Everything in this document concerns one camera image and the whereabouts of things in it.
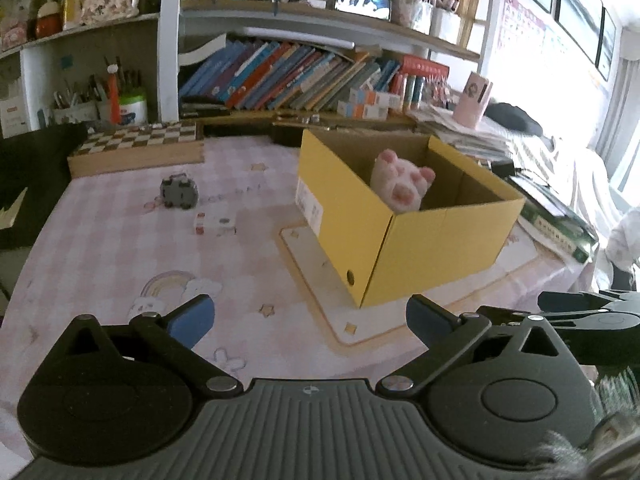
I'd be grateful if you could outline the pink plush toy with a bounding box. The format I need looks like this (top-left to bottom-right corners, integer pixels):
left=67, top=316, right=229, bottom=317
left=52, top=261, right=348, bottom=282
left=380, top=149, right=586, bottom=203
left=369, top=150, right=436, bottom=214

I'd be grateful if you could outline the cream placemat with border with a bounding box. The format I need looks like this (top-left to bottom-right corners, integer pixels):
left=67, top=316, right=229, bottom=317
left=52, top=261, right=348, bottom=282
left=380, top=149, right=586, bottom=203
left=280, top=226, right=541, bottom=347

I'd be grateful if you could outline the pink checkered tablecloth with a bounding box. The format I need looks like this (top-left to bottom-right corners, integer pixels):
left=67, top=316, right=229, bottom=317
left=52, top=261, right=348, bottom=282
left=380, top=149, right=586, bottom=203
left=0, top=131, right=597, bottom=461

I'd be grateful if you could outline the yellow cardboard box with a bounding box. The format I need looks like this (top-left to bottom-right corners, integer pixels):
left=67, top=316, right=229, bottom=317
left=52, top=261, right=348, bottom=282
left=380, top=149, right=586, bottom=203
left=296, top=129, right=524, bottom=295

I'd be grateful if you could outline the small white card box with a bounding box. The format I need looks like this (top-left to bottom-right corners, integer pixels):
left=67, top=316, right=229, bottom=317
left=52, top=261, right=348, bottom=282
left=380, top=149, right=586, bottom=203
left=193, top=211, right=236, bottom=236

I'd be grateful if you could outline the green thick book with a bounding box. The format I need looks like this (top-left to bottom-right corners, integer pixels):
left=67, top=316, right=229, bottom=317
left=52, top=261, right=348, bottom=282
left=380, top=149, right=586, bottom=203
left=506, top=174, right=599, bottom=264

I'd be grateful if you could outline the stack of papers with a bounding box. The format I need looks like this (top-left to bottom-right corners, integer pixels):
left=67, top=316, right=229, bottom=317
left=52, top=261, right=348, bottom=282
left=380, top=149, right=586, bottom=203
left=406, top=104, right=515, bottom=158

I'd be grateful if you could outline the wooden chessboard box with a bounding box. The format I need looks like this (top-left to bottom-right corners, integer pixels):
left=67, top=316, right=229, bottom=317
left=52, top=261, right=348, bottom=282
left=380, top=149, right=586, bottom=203
left=67, top=122, right=204, bottom=178

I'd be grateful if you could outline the black pouch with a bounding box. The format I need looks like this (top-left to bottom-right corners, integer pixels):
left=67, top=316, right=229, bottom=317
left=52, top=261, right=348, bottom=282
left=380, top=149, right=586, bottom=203
left=485, top=102, right=542, bottom=136

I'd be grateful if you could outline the pink pen holder box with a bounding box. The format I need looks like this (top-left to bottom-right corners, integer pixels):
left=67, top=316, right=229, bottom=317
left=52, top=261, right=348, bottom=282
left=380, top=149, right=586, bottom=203
left=452, top=73, right=494, bottom=129

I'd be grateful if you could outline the white green lidded jar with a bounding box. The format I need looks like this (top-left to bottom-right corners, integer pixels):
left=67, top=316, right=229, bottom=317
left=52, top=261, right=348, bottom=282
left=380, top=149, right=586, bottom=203
left=119, top=90, right=148, bottom=126

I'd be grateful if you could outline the dark wooden pencil case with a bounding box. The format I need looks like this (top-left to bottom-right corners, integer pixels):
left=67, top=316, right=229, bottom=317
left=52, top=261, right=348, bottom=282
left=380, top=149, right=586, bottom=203
left=269, top=120, right=318, bottom=148

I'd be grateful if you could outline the orange glue bottle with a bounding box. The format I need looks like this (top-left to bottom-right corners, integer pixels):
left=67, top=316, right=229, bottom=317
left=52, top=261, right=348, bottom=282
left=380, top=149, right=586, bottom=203
left=107, top=63, right=122, bottom=126

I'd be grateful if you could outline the row of leaning books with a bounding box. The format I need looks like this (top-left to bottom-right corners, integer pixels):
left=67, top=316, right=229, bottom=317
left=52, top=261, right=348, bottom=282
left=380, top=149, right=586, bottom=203
left=178, top=36, right=449, bottom=118

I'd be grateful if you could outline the white bookshelf frame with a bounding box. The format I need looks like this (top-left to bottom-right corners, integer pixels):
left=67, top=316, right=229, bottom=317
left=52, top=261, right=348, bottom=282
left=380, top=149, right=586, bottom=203
left=1, top=0, right=488, bottom=136

